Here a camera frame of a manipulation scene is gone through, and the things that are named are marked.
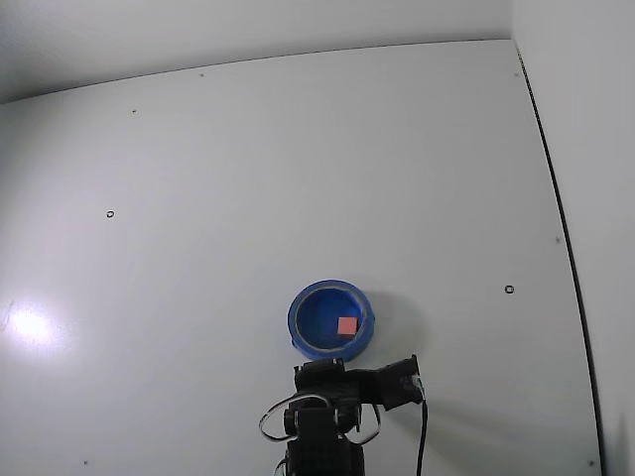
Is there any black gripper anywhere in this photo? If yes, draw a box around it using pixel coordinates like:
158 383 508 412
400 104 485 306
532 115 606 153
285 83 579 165
293 357 383 416

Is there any blue tape roll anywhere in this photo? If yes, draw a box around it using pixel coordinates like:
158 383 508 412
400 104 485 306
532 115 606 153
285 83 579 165
287 279 377 362

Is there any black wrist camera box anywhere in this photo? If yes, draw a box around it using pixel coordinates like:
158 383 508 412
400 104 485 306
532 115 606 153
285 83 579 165
376 353 426 412

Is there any thin servo wire loop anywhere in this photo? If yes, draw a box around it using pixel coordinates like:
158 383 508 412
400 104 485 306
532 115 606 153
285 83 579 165
258 395 302 443

